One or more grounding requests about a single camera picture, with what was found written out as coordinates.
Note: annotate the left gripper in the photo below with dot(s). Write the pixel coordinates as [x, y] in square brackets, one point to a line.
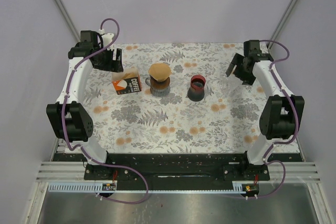
[114, 65]

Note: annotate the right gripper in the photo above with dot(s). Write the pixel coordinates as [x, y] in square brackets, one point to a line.
[248, 79]

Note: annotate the orange coffee filter box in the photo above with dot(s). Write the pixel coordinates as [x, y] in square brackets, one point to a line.
[126, 86]

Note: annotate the brown paper coffee filter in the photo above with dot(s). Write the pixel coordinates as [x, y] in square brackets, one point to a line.
[159, 71]

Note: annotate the dark grey red-rimmed cup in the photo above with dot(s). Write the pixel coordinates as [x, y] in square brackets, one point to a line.
[196, 90]

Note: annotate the grey glass carafe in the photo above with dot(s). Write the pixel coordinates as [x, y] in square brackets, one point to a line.
[158, 89]

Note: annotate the clear plastic dripper cone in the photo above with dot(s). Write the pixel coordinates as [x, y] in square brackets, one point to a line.
[229, 85]

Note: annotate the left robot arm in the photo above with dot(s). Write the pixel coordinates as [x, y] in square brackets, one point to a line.
[69, 119]

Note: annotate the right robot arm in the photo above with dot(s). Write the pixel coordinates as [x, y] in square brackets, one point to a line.
[280, 120]

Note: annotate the brown filters in box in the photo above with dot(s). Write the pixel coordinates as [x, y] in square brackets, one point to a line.
[127, 73]

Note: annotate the floral patterned table mat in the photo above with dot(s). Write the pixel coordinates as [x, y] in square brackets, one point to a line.
[141, 123]

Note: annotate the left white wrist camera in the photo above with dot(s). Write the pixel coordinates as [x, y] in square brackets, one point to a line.
[106, 37]

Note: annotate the aluminium frame rail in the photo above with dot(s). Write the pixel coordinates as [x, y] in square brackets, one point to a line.
[67, 19]

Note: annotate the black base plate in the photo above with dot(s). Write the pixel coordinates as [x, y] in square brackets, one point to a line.
[228, 167]

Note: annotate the white slotted cable duct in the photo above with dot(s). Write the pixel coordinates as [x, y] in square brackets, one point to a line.
[71, 187]

